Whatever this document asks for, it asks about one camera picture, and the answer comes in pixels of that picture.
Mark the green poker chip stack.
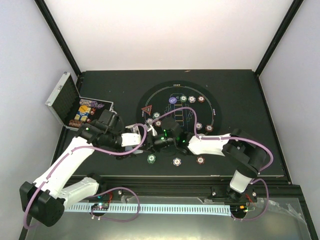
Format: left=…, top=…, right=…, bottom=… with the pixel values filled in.
left=147, top=154, right=156, bottom=164

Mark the blue white poker chip stack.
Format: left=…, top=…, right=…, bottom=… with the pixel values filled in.
left=172, top=158, right=182, bottom=167

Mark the red triangle marker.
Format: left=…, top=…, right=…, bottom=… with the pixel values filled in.
left=141, top=105, right=152, bottom=116

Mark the purple round button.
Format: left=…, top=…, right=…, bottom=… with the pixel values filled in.
left=168, top=97, right=178, bottom=105

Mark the red brown poker chip stack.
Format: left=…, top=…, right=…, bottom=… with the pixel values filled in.
left=196, top=156, right=205, bottom=165

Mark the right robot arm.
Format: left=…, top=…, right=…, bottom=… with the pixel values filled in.
left=143, top=117, right=274, bottom=203

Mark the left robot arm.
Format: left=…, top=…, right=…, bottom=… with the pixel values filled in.
left=19, top=110, right=147, bottom=230

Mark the round black poker mat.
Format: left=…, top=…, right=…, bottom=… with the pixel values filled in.
left=136, top=80, right=222, bottom=153

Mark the left base circuit board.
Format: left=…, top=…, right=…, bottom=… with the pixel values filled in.
left=91, top=202, right=110, bottom=211

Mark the base circuit board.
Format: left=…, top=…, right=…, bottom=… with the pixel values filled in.
left=91, top=202, right=110, bottom=211
left=230, top=205, right=256, bottom=213

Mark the aluminium poker chip case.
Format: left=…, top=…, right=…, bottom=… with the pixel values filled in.
left=45, top=72, right=114, bottom=131

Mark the right base circuit board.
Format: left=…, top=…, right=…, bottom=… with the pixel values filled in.
left=230, top=205, right=256, bottom=213

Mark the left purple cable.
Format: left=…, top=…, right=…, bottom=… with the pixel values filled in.
left=22, top=123, right=148, bottom=230

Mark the purple cable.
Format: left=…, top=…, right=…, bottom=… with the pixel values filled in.
left=146, top=107, right=274, bottom=223
left=22, top=123, right=148, bottom=230

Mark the black aluminium rail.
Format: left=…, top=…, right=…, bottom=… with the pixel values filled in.
left=98, top=174, right=237, bottom=198

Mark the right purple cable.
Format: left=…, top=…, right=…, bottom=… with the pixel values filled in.
left=146, top=107, right=274, bottom=223

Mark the white slotted cable duct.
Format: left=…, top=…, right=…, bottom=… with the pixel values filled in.
left=65, top=202, right=231, bottom=217

